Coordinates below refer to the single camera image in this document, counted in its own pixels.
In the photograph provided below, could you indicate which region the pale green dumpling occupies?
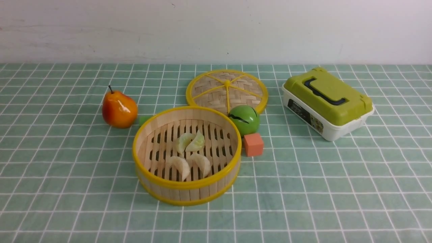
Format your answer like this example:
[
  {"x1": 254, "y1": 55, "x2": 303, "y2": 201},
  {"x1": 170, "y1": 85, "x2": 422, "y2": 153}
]
[
  {"x1": 185, "y1": 130, "x2": 206, "y2": 152},
  {"x1": 174, "y1": 133, "x2": 195, "y2": 154}
]

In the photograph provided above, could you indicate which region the white dumpling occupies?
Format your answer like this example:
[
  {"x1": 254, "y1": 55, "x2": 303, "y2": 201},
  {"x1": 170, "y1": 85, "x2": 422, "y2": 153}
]
[
  {"x1": 190, "y1": 153, "x2": 211, "y2": 178},
  {"x1": 165, "y1": 156, "x2": 190, "y2": 181}
]

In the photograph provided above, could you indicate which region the woven bamboo steamer lid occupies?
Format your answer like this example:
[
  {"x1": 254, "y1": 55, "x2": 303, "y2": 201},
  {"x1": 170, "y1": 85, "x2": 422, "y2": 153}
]
[{"x1": 186, "y1": 70, "x2": 269, "y2": 114}]

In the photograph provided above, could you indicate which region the bamboo steamer tray yellow rim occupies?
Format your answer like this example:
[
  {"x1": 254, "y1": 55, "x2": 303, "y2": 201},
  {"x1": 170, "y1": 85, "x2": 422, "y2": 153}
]
[{"x1": 132, "y1": 106, "x2": 242, "y2": 206}]

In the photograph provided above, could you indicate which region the green toy apple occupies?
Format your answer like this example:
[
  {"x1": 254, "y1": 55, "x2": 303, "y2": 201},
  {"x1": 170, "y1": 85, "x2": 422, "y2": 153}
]
[{"x1": 228, "y1": 105, "x2": 260, "y2": 137}]

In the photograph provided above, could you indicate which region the orange foam cube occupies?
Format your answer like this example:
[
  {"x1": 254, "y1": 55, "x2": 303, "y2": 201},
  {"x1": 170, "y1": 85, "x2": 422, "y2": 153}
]
[{"x1": 243, "y1": 133, "x2": 264, "y2": 157}]

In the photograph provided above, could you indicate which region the small green cube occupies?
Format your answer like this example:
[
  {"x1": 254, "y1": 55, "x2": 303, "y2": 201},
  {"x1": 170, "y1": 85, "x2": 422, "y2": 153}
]
[{"x1": 138, "y1": 115, "x2": 152, "y2": 127}]

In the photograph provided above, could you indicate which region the red orange toy pear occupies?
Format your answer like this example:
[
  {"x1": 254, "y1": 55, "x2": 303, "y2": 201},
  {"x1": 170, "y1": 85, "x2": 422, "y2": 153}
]
[{"x1": 102, "y1": 85, "x2": 138, "y2": 129}]

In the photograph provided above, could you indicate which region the green white lunch box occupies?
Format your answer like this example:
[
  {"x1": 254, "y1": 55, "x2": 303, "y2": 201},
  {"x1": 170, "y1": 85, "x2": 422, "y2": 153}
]
[{"x1": 282, "y1": 67, "x2": 375, "y2": 141}]

